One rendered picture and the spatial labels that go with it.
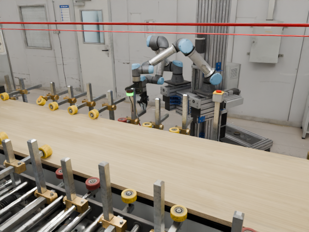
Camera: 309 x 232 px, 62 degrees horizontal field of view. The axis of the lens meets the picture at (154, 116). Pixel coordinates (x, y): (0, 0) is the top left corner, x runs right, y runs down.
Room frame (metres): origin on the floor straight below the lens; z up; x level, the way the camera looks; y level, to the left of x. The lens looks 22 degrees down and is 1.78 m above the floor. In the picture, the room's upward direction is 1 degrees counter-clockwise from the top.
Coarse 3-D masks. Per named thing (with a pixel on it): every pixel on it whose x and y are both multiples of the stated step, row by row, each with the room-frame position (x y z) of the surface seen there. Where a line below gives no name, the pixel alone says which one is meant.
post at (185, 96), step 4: (184, 96) 1.97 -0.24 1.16; (188, 96) 1.99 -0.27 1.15; (184, 100) 1.97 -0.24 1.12; (188, 100) 1.99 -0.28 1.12; (184, 104) 1.97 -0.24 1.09; (184, 108) 1.97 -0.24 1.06; (184, 112) 1.97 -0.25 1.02; (184, 116) 1.97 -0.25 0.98; (184, 120) 1.97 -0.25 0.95; (184, 124) 1.97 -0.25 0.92; (184, 128) 1.97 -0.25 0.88
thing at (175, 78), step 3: (174, 75) 2.89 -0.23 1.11; (177, 75) 2.88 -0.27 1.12; (180, 75) 2.88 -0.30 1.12; (174, 78) 2.88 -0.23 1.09; (177, 78) 2.87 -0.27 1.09; (180, 78) 2.87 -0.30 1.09; (171, 81) 2.91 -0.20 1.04; (174, 81) 2.87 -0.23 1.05; (177, 81) 2.86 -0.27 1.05; (180, 81) 2.86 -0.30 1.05
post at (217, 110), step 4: (216, 104) 1.85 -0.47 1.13; (220, 104) 1.85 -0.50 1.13; (216, 108) 1.85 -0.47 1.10; (220, 108) 1.85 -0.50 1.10; (216, 112) 1.85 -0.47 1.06; (216, 116) 1.85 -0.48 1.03; (216, 120) 1.85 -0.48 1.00; (216, 124) 1.85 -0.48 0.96; (216, 128) 1.85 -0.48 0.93; (212, 132) 1.86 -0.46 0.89; (216, 132) 1.84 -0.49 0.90; (212, 136) 1.86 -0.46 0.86; (216, 136) 1.84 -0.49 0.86; (216, 140) 1.84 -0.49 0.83
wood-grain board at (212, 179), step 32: (0, 128) 1.96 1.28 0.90; (32, 128) 1.96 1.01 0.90; (64, 128) 1.95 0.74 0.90; (96, 128) 1.94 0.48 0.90; (128, 128) 1.93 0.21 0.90; (96, 160) 1.44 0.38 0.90; (128, 160) 1.44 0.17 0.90; (160, 160) 1.43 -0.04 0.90; (192, 160) 1.43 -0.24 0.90; (224, 160) 1.42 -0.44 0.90; (256, 160) 1.42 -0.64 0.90; (288, 160) 1.41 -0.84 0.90; (192, 192) 1.11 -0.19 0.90; (224, 192) 1.11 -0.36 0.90; (256, 192) 1.10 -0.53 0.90; (288, 192) 1.10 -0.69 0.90; (224, 224) 0.91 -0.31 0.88; (256, 224) 0.89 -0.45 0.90; (288, 224) 0.89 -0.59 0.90
